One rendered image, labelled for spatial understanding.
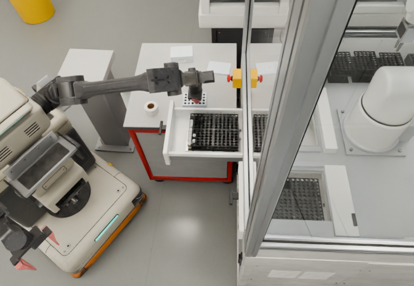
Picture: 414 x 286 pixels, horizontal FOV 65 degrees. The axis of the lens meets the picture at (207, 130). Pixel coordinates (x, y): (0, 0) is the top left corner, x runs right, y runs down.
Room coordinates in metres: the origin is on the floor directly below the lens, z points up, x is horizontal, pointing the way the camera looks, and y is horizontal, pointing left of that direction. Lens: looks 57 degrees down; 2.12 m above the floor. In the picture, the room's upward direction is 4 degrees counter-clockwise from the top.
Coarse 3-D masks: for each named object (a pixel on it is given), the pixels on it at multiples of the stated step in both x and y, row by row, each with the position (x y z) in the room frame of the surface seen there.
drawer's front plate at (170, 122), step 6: (168, 114) 0.89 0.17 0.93; (174, 114) 0.93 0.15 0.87; (168, 120) 0.85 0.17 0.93; (174, 120) 0.91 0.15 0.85; (168, 126) 0.82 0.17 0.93; (168, 132) 0.79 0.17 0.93; (168, 138) 0.76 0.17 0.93; (168, 144) 0.73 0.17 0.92; (168, 150) 0.71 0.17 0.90; (168, 156) 0.69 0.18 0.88; (168, 162) 0.68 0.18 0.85
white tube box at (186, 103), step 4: (184, 92) 1.12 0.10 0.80; (204, 92) 1.11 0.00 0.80; (184, 96) 1.09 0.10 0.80; (204, 96) 1.08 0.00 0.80; (184, 100) 1.07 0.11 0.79; (188, 100) 1.07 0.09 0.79; (200, 100) 1.06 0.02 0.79; (204, 100) 1.06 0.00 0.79; (184, 104) 1.04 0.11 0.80; (188, 104) 1.04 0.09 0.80; (192, 104) 1.03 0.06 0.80; (196, 104) 1.03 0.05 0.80; (200, 104) 1.03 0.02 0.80; (204, 104) 1.03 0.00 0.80
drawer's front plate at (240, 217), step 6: (240, 162) 0.61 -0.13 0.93; (240, 168) 0.59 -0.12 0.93; (240, 174) 0.56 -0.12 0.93; (240, 180) 0.53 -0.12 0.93; (240, 186) 0.51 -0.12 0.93; (240, 192) 0.48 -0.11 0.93; (240, 198) 0.46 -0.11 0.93; (240, 204) 0.44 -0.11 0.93; (240, 210) 0.41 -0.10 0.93; (240, 216) 0.39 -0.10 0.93; (240, 222) 0.37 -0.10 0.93; (240, 228) 0.34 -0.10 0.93; (240, 234) 0.33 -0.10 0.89
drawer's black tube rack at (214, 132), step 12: (204, 120) 0.88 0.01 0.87; (216, 120) 0.87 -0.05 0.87; (228, 120) 0.87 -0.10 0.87; (204, 132) 0.79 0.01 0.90; (216, 132) 0.81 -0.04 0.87; (228, 132) 0.80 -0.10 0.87; (192, 144) 0.73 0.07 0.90; (204, 144) 0.73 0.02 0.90; (216, 144) 0.73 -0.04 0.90; (228, 144) 0.72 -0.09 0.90
